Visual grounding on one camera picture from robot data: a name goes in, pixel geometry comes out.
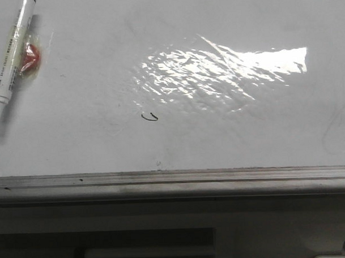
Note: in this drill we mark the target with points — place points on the white whiteboard with metal frame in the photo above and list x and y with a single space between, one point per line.
178 98

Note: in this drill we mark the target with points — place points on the white marker with red tape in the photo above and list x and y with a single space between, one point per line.
12 58

